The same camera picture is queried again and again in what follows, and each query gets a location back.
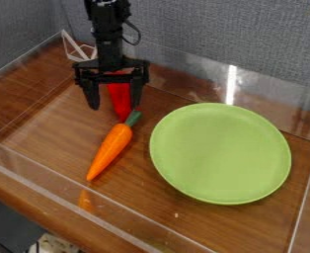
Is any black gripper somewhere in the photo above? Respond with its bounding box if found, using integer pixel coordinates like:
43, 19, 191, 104
72, 58, 151, 111

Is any red block object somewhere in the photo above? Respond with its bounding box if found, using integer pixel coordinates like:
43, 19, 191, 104
107, 68, 135, 124

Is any orange toy carrot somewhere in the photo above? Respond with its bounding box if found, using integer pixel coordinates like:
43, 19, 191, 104
85, 111, 143, 181

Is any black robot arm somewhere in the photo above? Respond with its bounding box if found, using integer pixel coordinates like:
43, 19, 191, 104
72, 0, 151, 110

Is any green round plate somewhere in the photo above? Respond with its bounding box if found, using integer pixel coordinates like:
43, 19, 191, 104
149, 103, 291, 205

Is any black cable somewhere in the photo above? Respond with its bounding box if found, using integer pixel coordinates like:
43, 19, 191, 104
121, 19, 143, 46

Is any clear acrylic enclosure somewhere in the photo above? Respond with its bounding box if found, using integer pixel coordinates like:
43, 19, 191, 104
0, 39, 310, 253

